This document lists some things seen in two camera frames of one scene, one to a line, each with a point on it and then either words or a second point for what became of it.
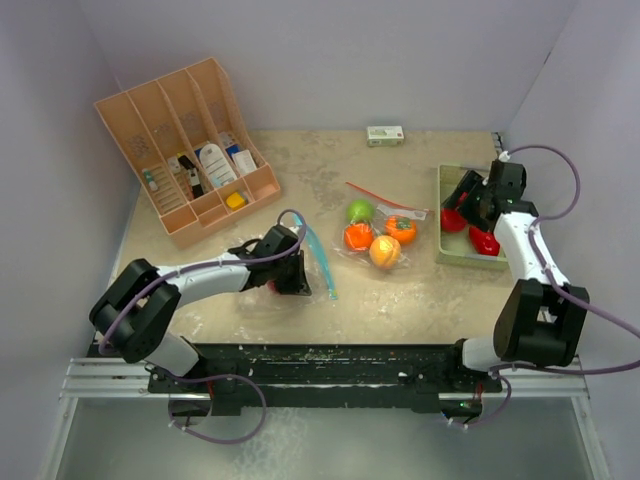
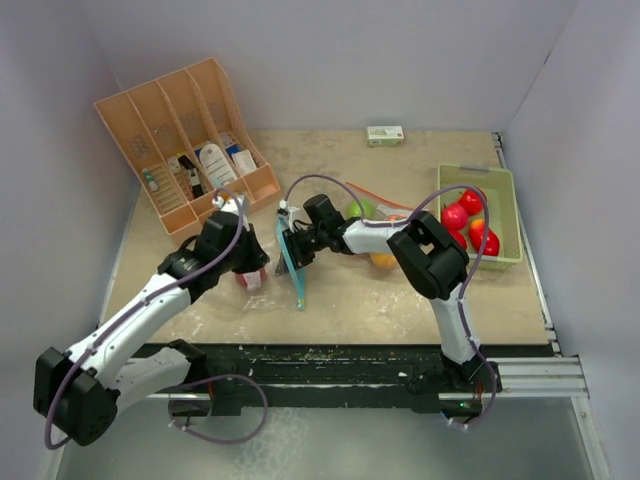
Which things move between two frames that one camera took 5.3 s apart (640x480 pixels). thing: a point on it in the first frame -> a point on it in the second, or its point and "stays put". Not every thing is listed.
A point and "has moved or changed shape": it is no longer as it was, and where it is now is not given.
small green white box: (385, 136) stays put
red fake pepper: (485, 243) stays put
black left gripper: (298, 284) -> (257, 257)
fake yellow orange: (384, 251) stays put
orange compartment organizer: (188, 139) stays put
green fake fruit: (360, 210) stays put
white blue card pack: (215, 167) stays put
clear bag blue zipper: (317, 273) has moved or changed shape
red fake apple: (452, 221) has moved or changed shape
